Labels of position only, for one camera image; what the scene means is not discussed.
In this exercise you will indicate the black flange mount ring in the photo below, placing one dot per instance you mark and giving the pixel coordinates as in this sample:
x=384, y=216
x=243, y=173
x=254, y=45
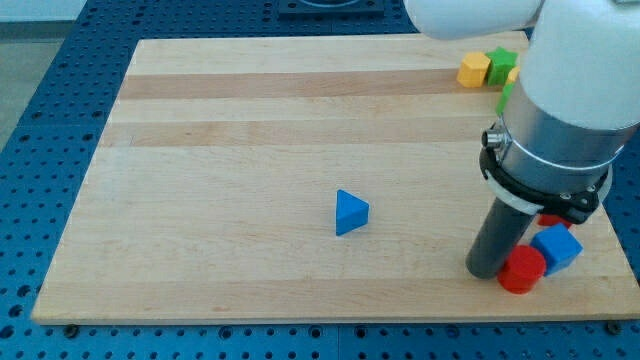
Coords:
x=574, y=207

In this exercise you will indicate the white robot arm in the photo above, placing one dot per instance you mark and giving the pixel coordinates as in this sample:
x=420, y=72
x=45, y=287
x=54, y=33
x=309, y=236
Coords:
x=572, y=109

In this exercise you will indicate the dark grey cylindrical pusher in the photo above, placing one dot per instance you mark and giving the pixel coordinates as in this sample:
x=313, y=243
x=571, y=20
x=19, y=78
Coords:
x=500, y=232

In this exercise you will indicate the red star block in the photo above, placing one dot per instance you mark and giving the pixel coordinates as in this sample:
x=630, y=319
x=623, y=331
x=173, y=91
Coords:
x=548, y=220

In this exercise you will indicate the green star block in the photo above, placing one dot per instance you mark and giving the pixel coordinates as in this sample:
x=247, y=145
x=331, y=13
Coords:
x=502, y=61

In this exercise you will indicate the green block behind arm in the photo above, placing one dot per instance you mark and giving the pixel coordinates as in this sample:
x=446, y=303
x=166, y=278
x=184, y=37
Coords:
x=504, y=97

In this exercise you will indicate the blue cube block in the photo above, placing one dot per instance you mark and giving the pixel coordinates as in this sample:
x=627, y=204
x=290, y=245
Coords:
x=558, y=246

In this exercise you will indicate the yellow hexagon block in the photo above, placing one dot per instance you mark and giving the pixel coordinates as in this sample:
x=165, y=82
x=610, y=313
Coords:
x=473, y=70

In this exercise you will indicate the yellow block behind arm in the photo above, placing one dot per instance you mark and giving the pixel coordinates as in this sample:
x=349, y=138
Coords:
x=512, y=75

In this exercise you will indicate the red cylinder block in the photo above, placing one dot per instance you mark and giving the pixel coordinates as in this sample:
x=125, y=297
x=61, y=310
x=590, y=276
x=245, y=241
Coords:
x=522, y=269

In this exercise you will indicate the blue triangle block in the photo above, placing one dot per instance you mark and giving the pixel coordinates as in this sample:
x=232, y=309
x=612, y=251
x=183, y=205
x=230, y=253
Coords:
x=351, y=212

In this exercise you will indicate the wooden board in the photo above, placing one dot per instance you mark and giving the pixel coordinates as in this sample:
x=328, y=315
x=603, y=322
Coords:
x=211, y=196

